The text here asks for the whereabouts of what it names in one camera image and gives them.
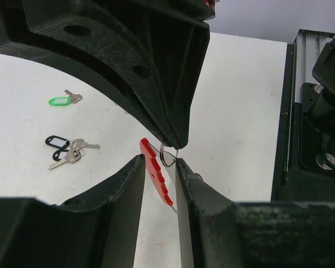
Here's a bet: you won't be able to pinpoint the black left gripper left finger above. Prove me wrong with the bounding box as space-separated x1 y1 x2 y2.
0 155 145 267

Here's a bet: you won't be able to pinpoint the metal key organiser red handle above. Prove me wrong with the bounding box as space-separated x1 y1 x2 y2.
140 138 178 214

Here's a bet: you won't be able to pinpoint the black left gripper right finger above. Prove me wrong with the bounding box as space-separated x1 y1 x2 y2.
175 158 335 267

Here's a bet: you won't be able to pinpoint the keys with black tags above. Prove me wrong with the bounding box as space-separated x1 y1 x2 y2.
45 135 101 170

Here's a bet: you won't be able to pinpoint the key with green tag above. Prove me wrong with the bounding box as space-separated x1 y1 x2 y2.
48 90 83 106

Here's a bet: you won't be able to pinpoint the aluminium front rail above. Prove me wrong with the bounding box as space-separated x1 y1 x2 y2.
271 30 335 202

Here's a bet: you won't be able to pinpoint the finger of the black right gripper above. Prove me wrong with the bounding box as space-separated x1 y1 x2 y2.
0 1 168 140
22 0 210 149

